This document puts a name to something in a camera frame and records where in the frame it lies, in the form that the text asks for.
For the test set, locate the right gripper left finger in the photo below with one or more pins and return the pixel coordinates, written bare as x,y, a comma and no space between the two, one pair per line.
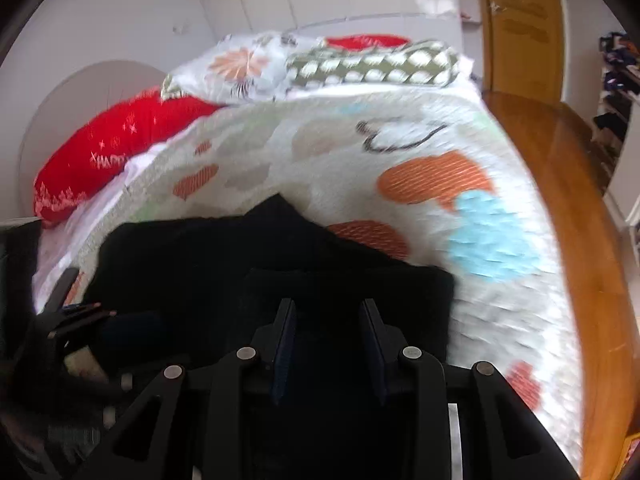
215,422

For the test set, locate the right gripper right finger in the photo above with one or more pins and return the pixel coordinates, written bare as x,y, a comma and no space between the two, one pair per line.
435,416

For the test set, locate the black pants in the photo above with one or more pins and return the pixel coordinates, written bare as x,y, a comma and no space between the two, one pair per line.
189,291

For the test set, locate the white bed sheet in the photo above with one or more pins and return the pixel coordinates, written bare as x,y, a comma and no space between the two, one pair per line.
59,246

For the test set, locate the heart patterned quilt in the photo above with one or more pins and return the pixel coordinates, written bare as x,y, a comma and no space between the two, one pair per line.
426,177

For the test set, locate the red long pillow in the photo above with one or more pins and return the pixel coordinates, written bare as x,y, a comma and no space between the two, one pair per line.
98,151

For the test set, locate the beige round headboard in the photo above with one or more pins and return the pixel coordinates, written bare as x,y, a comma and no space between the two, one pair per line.
70,105

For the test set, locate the white floral pillow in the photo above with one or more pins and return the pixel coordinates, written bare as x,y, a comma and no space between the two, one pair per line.
240,69

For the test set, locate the green white bolster pillow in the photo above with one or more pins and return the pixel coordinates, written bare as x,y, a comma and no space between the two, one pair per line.
427,63

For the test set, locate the shoe rack with shoes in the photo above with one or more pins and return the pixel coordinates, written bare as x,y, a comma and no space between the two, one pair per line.
620,89

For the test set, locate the wooden door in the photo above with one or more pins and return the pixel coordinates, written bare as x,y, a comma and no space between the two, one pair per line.
524,48

